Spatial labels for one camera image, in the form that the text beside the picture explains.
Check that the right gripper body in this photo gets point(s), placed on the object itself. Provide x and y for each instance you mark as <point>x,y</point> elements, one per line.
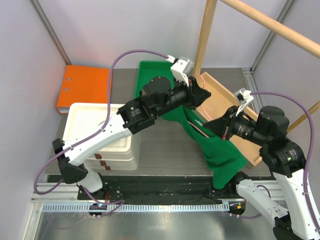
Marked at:
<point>231,115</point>

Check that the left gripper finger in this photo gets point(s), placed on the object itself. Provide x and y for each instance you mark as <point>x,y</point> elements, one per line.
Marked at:
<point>202,92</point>
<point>197,102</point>

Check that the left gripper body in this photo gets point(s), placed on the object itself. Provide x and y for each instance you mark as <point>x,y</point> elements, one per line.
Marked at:
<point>191,95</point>

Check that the pink wire hanger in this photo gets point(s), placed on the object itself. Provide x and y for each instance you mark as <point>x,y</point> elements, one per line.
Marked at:
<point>197,95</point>

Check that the green t shirt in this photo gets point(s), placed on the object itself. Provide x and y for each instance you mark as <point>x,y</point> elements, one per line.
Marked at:
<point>221,156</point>

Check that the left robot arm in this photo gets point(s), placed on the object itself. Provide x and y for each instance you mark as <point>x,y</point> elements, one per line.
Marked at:
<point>156,98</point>

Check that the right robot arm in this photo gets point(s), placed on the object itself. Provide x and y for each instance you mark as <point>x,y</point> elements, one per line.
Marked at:
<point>285,160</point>

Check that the wooden clothes rack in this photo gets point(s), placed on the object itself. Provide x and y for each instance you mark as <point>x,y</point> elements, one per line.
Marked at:
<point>221,98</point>

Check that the green plastic tray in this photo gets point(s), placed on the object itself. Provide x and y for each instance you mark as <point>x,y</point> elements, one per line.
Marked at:
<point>150,69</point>

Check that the white stacked containers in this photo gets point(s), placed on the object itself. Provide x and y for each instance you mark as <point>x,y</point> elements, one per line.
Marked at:
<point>121,155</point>

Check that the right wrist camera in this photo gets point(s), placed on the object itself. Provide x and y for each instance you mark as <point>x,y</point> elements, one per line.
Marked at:
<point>244,98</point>

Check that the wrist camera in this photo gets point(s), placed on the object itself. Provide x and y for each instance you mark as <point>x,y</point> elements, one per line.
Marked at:
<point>244,98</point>
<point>180,68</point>

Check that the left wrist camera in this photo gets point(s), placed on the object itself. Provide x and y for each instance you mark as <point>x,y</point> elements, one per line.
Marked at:
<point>180,68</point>

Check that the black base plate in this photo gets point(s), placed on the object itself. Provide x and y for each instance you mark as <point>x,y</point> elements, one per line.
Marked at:
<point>165,190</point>

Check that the orange ring binder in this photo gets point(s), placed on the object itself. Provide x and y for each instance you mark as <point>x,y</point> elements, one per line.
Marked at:
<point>82,84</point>

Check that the slotted cable duct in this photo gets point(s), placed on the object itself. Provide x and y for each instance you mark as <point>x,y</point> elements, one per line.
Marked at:
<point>130,208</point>

